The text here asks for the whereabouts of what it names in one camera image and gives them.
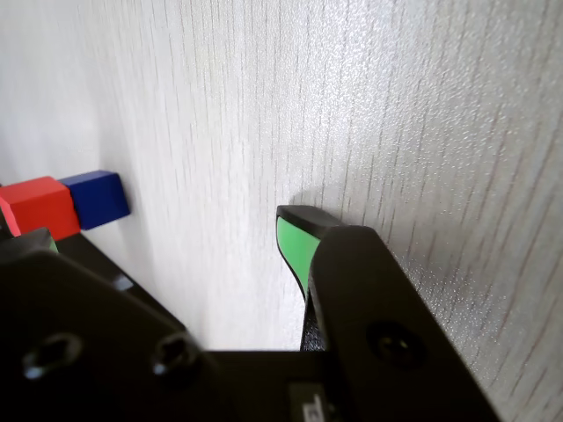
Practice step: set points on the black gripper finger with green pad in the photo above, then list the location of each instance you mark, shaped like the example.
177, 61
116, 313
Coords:
66, 334
378, 316

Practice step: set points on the red wooden cube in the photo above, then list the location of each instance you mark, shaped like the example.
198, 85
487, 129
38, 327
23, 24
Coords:
41, 211

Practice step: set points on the blue wooden cube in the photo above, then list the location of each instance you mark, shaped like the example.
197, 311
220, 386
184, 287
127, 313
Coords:
101, 200

